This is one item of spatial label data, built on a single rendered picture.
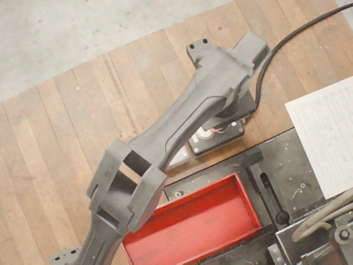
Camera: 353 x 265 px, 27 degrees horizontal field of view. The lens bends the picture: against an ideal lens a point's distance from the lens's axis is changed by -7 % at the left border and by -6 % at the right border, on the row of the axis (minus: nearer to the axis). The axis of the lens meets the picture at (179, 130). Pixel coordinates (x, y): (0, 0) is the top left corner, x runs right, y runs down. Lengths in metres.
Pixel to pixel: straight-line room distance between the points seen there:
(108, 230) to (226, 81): 0.29
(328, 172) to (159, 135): 0.50
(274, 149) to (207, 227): 0.20
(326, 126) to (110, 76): 0.44
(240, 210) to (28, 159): 0.43
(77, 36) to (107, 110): 1.07
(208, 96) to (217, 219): 0.38
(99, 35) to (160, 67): 1.04
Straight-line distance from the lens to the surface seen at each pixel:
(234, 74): 1.18
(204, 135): 1.47
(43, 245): 1.50
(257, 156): 1.42
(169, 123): 1.11
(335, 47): 1.60
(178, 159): 1.47
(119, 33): 2.57
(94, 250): 1.22
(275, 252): 1.39
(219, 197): 1.48
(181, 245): 1.46
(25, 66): 2.58
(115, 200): 1.12
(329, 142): 1.53
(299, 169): 1.51
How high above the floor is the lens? 2.36
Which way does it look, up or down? 74 degrees down
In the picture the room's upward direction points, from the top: 5 degrees counter-clockwise
